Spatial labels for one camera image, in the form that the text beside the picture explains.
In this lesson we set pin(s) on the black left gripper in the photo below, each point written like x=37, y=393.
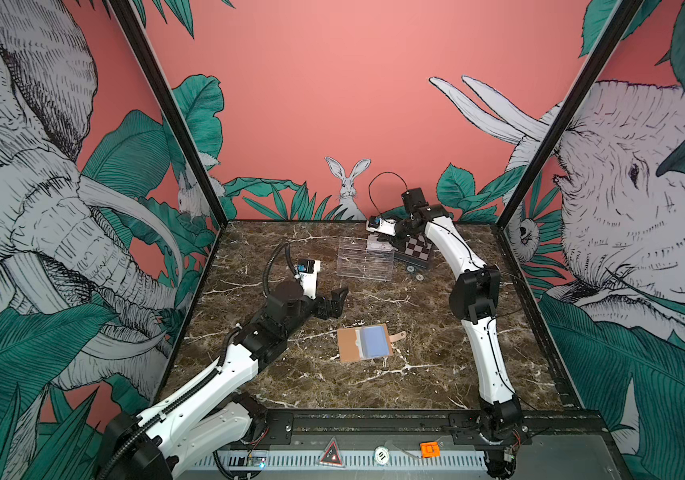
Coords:
x=336, y=304

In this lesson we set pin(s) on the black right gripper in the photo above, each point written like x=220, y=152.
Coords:
x=397, y=240

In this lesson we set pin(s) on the credit card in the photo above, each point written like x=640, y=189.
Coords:
x=375, y=244

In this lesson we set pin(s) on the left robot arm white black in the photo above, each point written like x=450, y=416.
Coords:
x=209, y=412

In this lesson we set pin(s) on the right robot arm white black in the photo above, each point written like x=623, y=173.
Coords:
x=473, y=300

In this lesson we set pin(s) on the folded checkered chess board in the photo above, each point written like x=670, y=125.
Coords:
x=412, y=251

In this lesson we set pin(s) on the clear acrylic organizer box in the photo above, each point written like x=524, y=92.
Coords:
x=354, y=261

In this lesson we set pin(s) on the red warning triangle sticker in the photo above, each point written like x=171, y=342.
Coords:
x=331, y=457

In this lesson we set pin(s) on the white round button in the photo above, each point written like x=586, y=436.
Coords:
x=381, y=456

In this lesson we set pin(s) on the orange tag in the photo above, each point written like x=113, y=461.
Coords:
x=429, y=449

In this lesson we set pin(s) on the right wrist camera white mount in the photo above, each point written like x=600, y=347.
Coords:
x=381, y=226

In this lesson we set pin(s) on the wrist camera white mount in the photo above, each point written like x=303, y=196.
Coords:
x=381, y=226
x=308, y=270

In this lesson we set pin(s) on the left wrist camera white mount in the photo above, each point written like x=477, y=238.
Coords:
x=308, y=270

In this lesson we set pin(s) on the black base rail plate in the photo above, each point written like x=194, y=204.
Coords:
x=464, y=427

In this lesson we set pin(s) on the right black frame post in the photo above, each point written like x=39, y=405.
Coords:
x=621, y=16

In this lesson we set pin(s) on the black frame post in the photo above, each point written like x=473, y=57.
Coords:
x=127, y=17
x=621, y=16

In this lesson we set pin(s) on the left black frame post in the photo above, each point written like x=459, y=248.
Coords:
x=127, y=17

